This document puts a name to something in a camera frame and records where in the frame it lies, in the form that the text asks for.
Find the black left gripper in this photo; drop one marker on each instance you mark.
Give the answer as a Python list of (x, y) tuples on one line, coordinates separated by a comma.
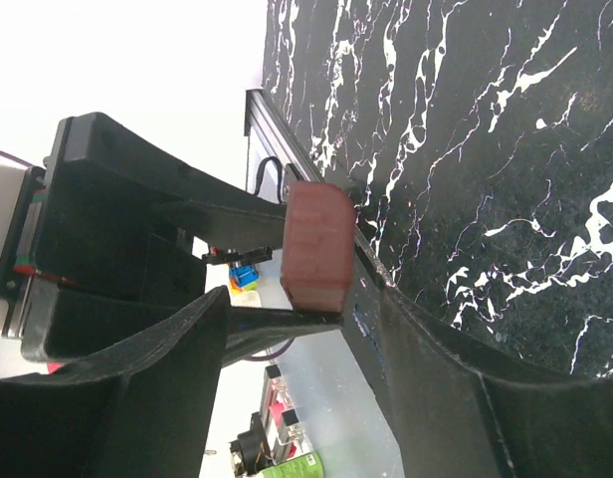
[(62, 324)]

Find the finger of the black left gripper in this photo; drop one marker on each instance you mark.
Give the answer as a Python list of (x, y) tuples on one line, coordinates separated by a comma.
[(108, 190)]

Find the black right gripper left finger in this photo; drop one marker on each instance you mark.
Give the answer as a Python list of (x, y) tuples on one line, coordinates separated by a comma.
[(140, 408)]

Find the red weekly pill organizer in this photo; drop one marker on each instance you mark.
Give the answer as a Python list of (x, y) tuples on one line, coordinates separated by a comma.
[(318, 247)]

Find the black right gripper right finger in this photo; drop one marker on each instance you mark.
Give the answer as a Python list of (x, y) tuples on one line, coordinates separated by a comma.
[(463, 409)]

